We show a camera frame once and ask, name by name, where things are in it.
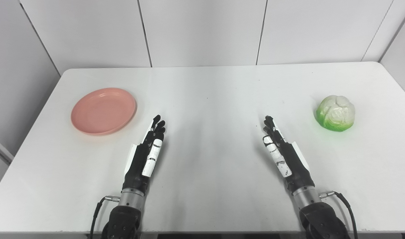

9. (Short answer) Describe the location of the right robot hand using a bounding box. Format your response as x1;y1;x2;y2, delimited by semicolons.
263;115;315;196

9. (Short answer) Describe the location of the green white cabbage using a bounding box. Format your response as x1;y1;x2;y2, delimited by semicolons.
316;95;356;132

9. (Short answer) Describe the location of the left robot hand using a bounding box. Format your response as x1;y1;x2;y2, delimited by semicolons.
122;115;166;195

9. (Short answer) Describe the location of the pink plate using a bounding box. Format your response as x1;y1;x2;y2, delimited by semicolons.
71;87;137;136

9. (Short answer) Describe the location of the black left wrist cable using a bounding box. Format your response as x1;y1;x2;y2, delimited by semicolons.
90;196;121;239

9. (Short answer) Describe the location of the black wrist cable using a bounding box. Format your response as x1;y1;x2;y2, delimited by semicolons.
90;196;121;239
319;191;359;239

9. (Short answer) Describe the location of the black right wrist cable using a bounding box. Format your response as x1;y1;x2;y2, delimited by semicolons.
319;191;359;239

